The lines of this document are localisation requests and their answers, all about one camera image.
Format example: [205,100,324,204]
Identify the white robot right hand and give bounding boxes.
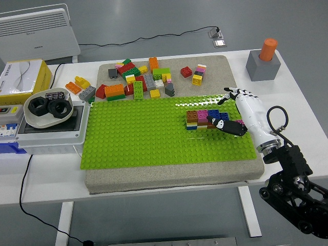
[206,86,280,151]

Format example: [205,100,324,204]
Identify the brown square toy brick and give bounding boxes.
[186,111,199,124]

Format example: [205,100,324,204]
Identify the lime long toy brick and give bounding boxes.
[152,68,172,77]

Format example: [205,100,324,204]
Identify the light grey long toy brick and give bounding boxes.
[143,73,157,91]

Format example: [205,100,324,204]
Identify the green studded baseplate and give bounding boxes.
[79,93,258,171]

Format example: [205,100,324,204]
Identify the lime flat long brick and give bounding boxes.
[133,80,145,100]

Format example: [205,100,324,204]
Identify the dark green long brick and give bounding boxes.
[121,68,141,80]

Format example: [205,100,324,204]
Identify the red long toy brick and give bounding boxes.
[117,61,136,75]

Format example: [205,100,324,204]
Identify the orange long toy brick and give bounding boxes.
[104,84,126,98]

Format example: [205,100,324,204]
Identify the red sloped toy brick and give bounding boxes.
[95,84,108,99]

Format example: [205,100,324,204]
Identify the yellow curved toy brick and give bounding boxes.
[74,75,91,90]

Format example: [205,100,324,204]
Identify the grey block holder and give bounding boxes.
[245,49,282,82]

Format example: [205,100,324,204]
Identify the orange cylinder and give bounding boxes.
[258,38,278,62]

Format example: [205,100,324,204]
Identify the metal floor plate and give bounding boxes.
[213,38,228,49]

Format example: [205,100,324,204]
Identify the metal floor socket with plug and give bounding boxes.
[208,27,225,39]

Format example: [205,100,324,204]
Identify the white table leg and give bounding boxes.
[55,201,75,246]
[237,186,262,238]

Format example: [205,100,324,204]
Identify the grey-brown mat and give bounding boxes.
[84,55,265,195]

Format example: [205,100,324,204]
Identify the small dark electronic component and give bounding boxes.
[45,91,65,100]

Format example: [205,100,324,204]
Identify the large black hex nut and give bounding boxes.
[47,99,72,119]
[28,96,50,117]

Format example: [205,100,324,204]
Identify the grey electrical junction box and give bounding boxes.
[15,100,91,155]

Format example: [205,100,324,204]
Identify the white plastic bowl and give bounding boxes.
[23,87,75,129]

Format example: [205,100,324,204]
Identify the white panel heater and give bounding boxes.
[0,3,81,64]

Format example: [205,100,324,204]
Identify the yellow tissue box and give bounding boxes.
[0,59,53,106]

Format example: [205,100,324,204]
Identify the grey push-button box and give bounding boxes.
[0,104,24,125]

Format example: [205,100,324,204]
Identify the white blue circuit breaker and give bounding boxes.
[0,122,21,138]

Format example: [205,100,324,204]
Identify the blue plastic bin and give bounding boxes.
[0,141,28,156]

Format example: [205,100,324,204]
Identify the black floor cable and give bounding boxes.
[78,25,221,48]

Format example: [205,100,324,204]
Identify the thin black cable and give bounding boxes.
[50,63,65,89]

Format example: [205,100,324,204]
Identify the black cord with plug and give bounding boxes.
[19,154,94,246]

